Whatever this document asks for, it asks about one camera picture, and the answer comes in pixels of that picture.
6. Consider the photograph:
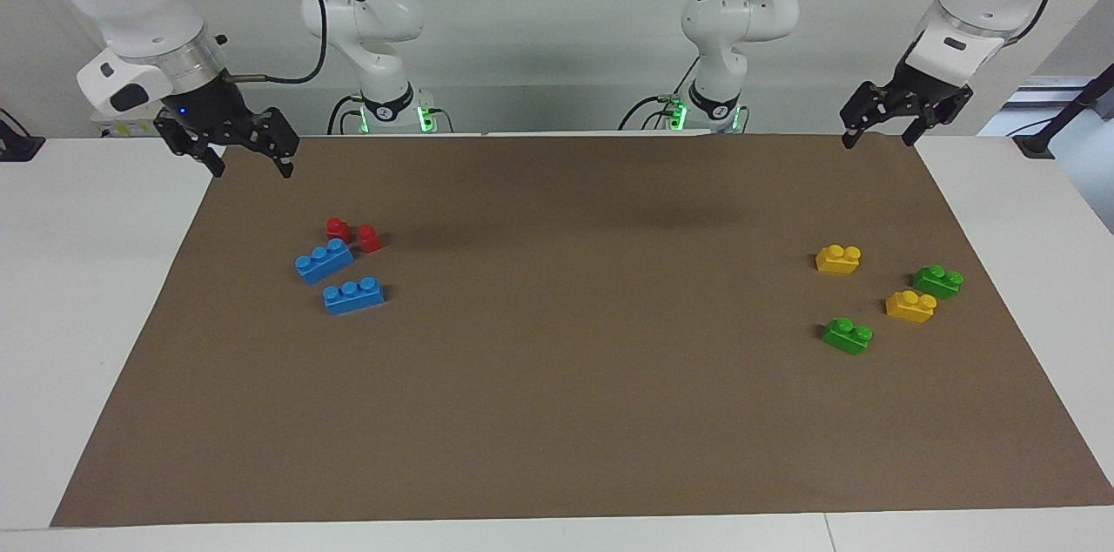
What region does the brown table mat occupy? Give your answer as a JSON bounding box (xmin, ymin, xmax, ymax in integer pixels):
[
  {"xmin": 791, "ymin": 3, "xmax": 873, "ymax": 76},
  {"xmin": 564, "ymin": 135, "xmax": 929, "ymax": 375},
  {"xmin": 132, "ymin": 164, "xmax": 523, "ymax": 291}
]
[{"xmin": 50, "ymin": 132, "xmax": 1114, "ymax": 528}]

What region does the blue three-stud toy block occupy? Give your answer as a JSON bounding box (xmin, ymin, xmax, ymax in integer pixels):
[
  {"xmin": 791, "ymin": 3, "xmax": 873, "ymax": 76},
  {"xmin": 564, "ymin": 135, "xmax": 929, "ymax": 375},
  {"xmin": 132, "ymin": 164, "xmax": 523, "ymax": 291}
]
[
  {"xmin": 322, "ymin": 276, "xmax": 386, "ymax": 317},
  {"xmin": 294, "ymin": 238, "xmax": 356, "ymax": 286}
]

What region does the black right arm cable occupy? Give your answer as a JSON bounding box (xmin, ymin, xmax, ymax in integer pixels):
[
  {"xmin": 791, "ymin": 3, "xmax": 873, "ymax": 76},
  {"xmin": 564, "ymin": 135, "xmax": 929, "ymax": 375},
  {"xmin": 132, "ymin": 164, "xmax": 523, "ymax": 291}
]
[{"xmin": 222, "ymin": 0, "xmax": 330, "ymax": 86}]

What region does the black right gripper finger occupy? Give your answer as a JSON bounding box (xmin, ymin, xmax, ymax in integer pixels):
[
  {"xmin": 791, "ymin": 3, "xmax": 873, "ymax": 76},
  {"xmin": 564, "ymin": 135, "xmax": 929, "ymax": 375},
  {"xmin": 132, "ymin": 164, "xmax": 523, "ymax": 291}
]
[
  {"xmin": 251, "ymin": 106, "xmax": 301, "ymax": 181},
  {"xmin": 153, "ymin": 118, "xmax": 227, "ymax": 179}
]

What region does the green two-stud toy block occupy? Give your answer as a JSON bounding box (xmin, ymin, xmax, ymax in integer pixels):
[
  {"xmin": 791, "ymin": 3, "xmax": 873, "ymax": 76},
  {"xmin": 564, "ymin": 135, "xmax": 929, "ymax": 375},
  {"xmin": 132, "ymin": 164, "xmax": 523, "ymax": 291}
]
[
  {"xmin": 822, "ymin": 317, "xmax": 874, "ymax": 356},
  {"xmin": 911, "ymin": 264, "xmax": 965, "ymax": 301}
]

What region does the yellow two-stud toy block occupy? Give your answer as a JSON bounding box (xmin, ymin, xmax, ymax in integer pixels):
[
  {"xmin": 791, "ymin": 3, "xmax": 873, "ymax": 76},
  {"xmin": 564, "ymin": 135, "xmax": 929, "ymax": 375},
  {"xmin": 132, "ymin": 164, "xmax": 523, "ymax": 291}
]
[
  {"xmin": 815, "ymin": 244, "xmax": 863, "ymax": 276},
  {"xmin": 885, "ymin": 289, "xmax": 939, "ymax": 326}
]

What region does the black stand with pole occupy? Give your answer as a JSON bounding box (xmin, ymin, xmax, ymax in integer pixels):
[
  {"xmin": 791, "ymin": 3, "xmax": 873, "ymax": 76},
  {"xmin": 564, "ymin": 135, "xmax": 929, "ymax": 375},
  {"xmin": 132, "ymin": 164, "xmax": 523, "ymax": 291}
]
[{"xmin": 1013, "ymin": 63, "xmax": 1114, "ymax": 159}]

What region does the black table clamp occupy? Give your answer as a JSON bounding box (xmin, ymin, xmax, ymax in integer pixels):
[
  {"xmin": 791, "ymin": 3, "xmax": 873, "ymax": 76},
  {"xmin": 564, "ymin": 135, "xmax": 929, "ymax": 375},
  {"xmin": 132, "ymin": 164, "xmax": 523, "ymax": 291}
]
[{"xmin": 0, "ymin": 108, "xmax": 46, "ymax": 163}]

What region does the black base cable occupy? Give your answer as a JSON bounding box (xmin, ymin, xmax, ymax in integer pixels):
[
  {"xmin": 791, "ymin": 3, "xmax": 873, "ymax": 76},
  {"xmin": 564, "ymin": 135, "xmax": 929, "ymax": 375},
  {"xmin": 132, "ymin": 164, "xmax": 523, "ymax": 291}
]
[
  {"xmin": 619, "ymin": 56, "xmax": 699, "ymax": 132},
  {"xmin": 327, "ymin": 94, "xmax": 366, "ymax": 136}
]

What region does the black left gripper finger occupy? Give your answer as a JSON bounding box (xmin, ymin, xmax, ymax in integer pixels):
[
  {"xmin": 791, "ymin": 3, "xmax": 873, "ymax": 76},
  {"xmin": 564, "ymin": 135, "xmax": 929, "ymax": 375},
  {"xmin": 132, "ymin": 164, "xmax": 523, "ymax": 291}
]
[
  {"xmin": 900, "ymin": 102, "xmax": 939, "ymax": 147},
  {"xmin": 839, "ymin": 81, "xmax": 890, "ymax": 151}
]

